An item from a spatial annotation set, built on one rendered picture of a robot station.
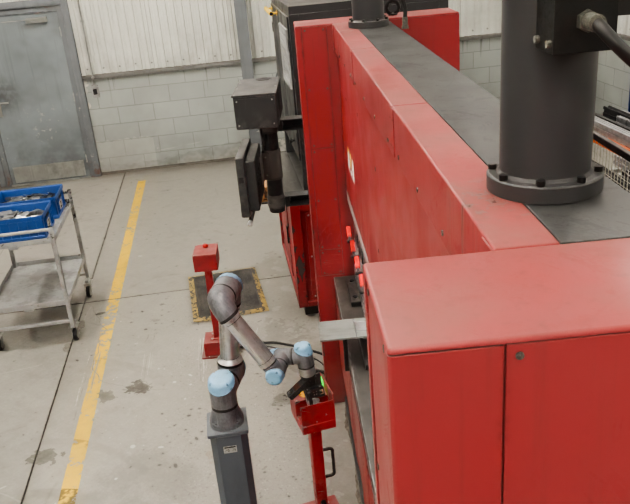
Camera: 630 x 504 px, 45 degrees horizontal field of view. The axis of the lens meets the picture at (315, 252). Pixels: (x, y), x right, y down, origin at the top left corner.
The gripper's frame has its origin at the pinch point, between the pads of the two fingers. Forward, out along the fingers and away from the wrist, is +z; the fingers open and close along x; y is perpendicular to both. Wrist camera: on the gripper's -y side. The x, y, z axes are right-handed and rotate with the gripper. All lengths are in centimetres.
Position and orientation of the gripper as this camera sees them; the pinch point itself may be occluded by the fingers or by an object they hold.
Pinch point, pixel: (310, 411)
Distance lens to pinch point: 349.5
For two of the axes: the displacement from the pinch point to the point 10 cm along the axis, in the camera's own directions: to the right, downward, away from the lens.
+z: 1.6, 9.0, 4.1
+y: 9.4, -2.7, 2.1
